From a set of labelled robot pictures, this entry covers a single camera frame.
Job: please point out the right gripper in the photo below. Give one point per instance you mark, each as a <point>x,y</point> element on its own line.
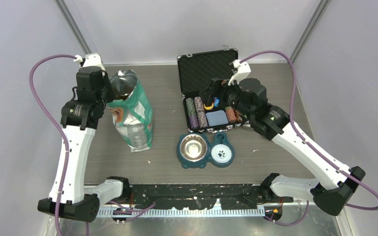
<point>216,86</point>

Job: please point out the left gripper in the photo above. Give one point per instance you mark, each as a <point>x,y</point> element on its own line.
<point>106,80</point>

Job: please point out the green pet food bag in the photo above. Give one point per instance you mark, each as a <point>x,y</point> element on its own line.
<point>133,117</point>

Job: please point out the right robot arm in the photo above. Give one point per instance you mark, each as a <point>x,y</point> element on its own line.
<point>332,185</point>

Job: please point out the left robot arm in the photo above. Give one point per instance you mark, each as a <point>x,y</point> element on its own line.
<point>68,198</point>

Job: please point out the teal double pet bowl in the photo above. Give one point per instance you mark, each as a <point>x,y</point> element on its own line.
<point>195,151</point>

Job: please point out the blue small blind button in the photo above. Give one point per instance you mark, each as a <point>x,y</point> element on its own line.
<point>216,102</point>

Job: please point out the yellow big blind button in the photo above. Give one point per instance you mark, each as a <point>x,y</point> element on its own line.
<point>210,107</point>

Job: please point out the black poker chip case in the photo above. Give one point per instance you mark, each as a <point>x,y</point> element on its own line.
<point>205,113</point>

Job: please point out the blue card deck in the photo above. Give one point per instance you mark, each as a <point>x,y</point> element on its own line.
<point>217,118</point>

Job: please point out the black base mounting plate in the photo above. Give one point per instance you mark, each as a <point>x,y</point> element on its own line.
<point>198,196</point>

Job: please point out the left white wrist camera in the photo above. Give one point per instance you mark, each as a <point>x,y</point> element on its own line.
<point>93,59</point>

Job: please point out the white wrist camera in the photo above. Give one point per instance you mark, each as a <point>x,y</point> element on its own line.
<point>241,71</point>
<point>93,59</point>

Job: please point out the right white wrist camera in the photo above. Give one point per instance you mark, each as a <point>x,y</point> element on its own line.
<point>241,71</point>

